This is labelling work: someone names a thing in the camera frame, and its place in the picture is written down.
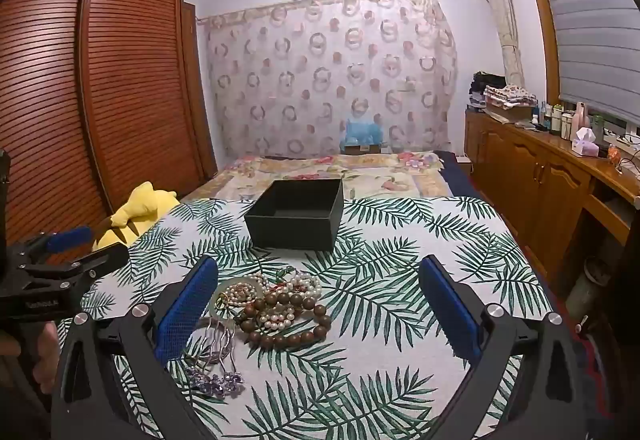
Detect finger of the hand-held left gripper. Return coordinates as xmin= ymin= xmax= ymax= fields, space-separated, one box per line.
xmin=15 ymin=242 xmax=131 ymax=291
xmin=6 ymin=226 xmax=95 ymax=267

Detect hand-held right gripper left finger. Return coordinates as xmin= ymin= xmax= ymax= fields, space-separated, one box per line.
xmin=50 ymin=256 xmax=221 ymax=440

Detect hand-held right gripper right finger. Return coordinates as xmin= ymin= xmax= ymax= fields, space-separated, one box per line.
xmin=419 ymin=256 xmax=608 ymax=440

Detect pink pearl bracelet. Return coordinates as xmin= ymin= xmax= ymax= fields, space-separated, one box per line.
xmin=220 ymin=276 xmax=266 ymax=309

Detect silver comb with purple flowers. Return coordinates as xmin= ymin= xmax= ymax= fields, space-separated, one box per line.
xmin=182 ymin=315 xmax=246 ymax=402

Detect white pearl bracelet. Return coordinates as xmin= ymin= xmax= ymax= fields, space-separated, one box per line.
xmin=257 ymin=305 xmax=301 ymax=334
xmin=280 ymin=270 xmax=325 ymax=301

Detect brown wooden bead bracelet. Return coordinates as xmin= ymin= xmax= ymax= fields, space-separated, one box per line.
xmin=235 ymin=290 xmax=333 ymax=350

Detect black square box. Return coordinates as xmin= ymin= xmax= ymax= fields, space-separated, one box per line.
xmin=243 ymin=178 xmax=345 ymax=253

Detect person's left hand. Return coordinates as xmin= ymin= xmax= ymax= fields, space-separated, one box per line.
xmin=0 ymin=320 xmax=62 ymax=403

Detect yellow plush toy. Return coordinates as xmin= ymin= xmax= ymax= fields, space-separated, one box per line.
xmin=91 ymin=181 xmax=181 ymax=251

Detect green leaf print blanket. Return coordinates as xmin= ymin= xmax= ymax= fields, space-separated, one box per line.
xmin=55 ymin=197 xmax=556 ymax=440

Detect navy bed sheet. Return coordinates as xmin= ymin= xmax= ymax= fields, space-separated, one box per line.
xmin=440 ymin=151 xmax=488 ymax=199

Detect floral bedspread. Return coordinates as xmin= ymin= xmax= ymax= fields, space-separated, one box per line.
xmin=180 ymin=151 xmax=453 ymax=203

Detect brown slatted wooden wardrobe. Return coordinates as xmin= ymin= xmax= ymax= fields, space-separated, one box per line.
xmin=0 ymin=0 xmax=219 ymax=245

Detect long wooden cabinet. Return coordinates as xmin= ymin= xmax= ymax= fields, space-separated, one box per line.
xmin=464 ymin=107 xmax=640 ymax=291

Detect blue bag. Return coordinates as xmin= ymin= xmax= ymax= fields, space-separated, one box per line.
xmin=342 ymin=117 xmax=385 ymax=149

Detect flat cardboard box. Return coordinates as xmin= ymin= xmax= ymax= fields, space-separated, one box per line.
xmin=486 ymin=104 xmax=535 ymax=123

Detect pink tissue box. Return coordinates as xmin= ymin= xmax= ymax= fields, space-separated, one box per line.
xmin=571 ymin=127 xmax=600 ymax=157

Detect row of cosmetic bottles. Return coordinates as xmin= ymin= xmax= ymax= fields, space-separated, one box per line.
xmin=532 ymin=100 xmax=606 ymax=141

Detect floral folded cloth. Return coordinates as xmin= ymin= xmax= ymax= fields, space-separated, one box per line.
xmin=484 ymin=84 xmax=539 ymax=111

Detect dark folded clothes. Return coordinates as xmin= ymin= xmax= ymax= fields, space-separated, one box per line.
xmin=468 ymin=71 xmax=508 ymax=106

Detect white power strip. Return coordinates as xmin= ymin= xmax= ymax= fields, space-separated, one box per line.
xmin=602 ymin=129 xmax=640 ymax=147

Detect beige tied curtain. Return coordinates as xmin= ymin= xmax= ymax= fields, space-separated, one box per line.
xmin=470 ymin=0 xmax=526 ymax=88

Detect grey window blind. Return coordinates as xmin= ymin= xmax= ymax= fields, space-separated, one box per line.
xmin=522 ymin=0 xmax=640 ymax=129

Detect ring pattern curtain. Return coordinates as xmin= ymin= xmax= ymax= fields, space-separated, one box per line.
xmin=197 ymin=0 xmax=459 ymax=159

